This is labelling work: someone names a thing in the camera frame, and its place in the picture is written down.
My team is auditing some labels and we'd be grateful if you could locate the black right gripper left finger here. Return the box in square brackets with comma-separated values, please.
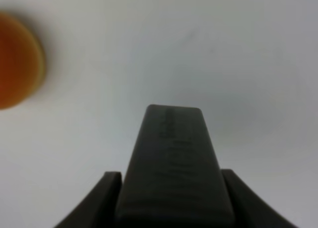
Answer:
[56, 172, 122, 228]

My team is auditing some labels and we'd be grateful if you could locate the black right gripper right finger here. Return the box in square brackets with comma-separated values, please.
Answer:
[221, 169, 295, 228]

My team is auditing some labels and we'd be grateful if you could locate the black rectangular pump bottle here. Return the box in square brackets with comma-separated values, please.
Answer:
[115, 105, 235, 228]

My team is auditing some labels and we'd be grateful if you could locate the orange round bread bun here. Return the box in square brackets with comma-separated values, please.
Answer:
[0, 11, 46, 110]

